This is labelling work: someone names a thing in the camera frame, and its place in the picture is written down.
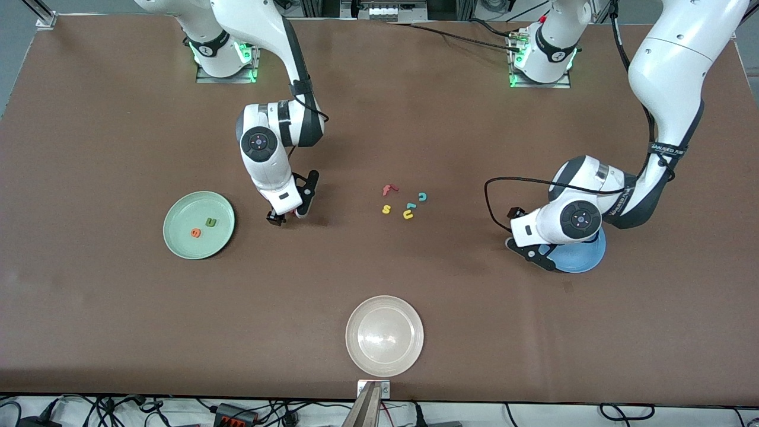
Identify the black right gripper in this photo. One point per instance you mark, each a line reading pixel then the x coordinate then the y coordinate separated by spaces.
pixel 275 218

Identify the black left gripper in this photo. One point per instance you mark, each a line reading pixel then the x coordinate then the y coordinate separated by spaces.
pixel 516 213

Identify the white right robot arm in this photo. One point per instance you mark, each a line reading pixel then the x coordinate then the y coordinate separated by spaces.
pixel 255 24

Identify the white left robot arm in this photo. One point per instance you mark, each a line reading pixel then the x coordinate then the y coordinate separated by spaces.
pixel 670 77

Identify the blue plate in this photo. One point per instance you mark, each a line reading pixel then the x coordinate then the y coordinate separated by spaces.
pixel 584 258

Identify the green plate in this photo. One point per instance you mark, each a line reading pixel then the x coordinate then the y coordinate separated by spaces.
pixel 207 246

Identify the red foam letter f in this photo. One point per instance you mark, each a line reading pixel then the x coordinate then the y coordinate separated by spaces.
pixel 388 190

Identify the beige plate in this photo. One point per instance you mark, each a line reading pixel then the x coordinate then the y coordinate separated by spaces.
pixel 384 335

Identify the black red power strip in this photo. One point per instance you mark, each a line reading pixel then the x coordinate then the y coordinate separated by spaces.
pixel 234 415

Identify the white connector box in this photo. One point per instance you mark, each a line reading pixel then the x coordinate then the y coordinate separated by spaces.
pixel 385 10

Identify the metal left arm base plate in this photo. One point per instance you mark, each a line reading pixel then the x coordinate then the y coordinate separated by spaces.
pixel 563 85

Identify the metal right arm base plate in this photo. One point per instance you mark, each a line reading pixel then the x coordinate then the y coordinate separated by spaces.
pixel 204 79

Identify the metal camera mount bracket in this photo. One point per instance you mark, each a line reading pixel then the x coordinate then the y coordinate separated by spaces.
pixel 370 409

